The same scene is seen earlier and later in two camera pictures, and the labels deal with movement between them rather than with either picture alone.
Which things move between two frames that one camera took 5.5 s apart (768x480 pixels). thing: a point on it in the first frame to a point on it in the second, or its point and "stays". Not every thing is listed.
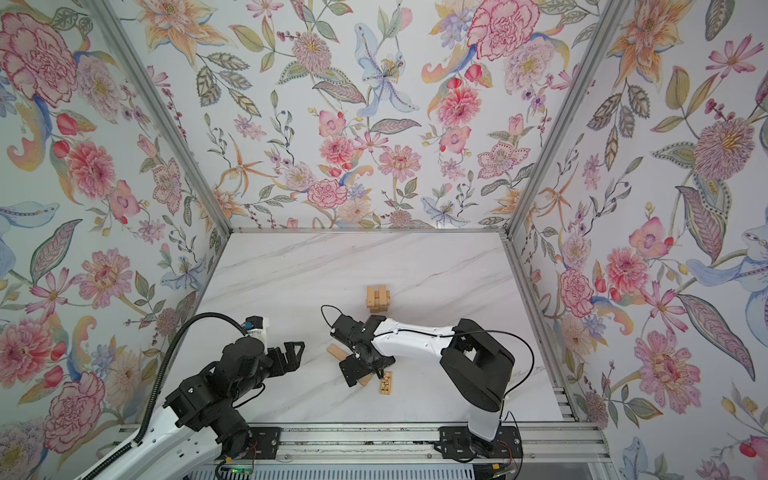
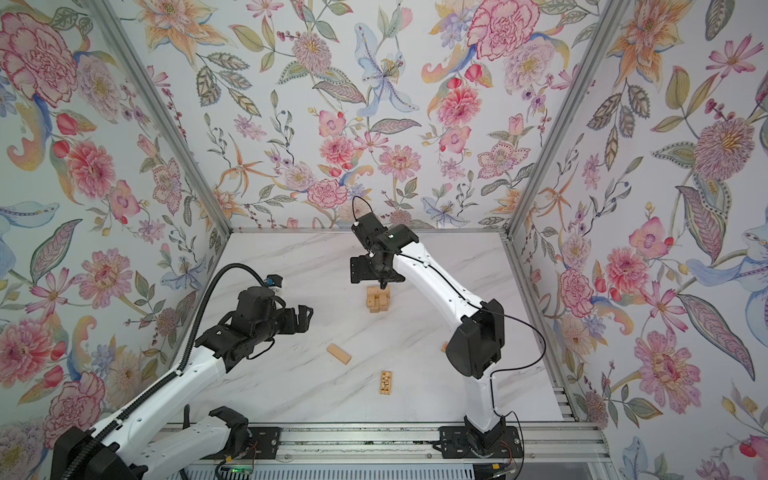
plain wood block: (365, 379) to (377, 291)
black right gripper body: (356, 368) to (368, 271)
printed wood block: (386, 383) stays
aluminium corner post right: (609, 15) stays
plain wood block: (375, 300) stays
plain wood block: (337, 352) stays
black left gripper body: (279, 367) to (285, 322)
